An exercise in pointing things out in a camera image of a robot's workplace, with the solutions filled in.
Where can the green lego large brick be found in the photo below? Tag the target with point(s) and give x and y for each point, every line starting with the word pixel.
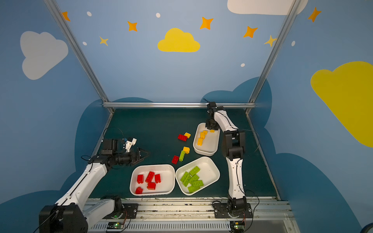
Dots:
pixel 194 171

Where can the right controller board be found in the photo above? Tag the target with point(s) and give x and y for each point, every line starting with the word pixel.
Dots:
pixel 237 227

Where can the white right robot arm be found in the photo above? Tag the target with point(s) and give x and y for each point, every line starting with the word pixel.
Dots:
pixel 233 149

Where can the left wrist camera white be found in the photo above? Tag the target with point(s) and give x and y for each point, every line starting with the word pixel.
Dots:
pixel 129 142

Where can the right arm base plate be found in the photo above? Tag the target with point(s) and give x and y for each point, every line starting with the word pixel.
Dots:
pixel 221 211

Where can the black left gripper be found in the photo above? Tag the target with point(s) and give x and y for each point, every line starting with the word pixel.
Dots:
pixel 137 156

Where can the left controller board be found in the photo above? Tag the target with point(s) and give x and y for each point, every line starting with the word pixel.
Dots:
pixel 114 226

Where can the white tray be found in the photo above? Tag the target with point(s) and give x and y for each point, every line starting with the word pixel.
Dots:
pixel 210 143
pixel 209 173
pixel 166 186

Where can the red lego brick long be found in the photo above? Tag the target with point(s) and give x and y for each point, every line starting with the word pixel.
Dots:
pixel 149 178

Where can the aluminium frame post left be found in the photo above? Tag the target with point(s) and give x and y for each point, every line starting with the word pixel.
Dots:
pixel 73 42

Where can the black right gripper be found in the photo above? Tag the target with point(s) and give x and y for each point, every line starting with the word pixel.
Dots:
pixel 211 125

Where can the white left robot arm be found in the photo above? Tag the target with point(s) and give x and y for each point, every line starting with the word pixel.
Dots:
pixel 68 215

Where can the aluminium frame post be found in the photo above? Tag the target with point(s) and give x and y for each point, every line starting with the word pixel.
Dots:
pixel 281 37
pixel 73 42

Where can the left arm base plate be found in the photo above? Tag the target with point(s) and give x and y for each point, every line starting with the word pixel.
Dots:
pixel 129 210

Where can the white tray left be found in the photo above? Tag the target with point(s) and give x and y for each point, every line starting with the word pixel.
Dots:
pixel 166 186

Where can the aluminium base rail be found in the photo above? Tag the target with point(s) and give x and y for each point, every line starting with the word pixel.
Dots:
pixel 196 215

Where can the white tray middle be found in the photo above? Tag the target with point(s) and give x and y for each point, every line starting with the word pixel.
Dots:
pixel 209 173

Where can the green lego brick long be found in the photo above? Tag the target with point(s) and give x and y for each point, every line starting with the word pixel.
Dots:
pixel 185 177

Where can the red lego round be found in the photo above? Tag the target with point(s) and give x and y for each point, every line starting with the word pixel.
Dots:
pixel 139 191

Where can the aluminium frame back crossbar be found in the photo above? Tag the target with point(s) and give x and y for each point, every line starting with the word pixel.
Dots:
pixel 118 105

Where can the white tray far right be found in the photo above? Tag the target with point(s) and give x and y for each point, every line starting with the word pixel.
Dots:
pixel 210 143

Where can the aluminium frame post right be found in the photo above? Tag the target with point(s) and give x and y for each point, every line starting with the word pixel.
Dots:
pixel 281 37

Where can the controller board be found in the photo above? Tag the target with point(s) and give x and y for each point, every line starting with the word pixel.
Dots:
pixel 237 227
pixel 114 226

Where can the red lego brick small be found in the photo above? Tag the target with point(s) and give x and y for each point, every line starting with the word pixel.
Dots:
pixel 140 179

